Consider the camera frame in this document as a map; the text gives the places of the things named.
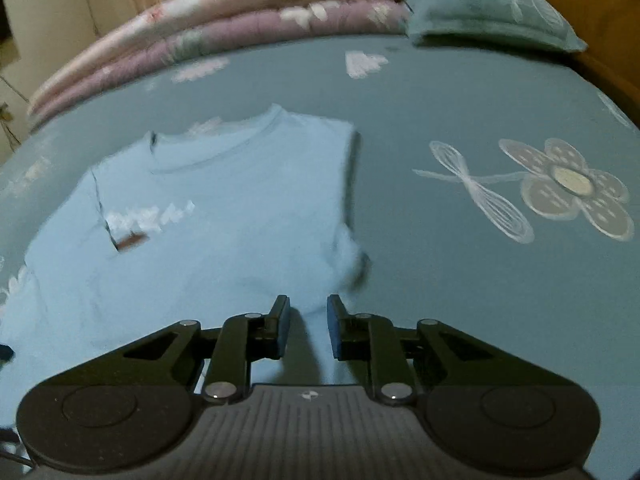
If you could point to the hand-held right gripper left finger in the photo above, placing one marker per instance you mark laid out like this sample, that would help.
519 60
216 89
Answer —
282 325

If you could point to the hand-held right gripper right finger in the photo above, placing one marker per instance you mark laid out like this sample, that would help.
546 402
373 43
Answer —
334 327

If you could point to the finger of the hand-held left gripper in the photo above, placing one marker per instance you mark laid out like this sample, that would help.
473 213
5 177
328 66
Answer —
6 352

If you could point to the light blue printed t-shirt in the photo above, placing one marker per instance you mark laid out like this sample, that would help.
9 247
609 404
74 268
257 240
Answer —
225 220

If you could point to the blue floral pillow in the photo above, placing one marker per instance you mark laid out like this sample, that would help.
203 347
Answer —
485 10

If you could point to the wooden headboard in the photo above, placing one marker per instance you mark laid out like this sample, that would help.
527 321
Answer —
610 35

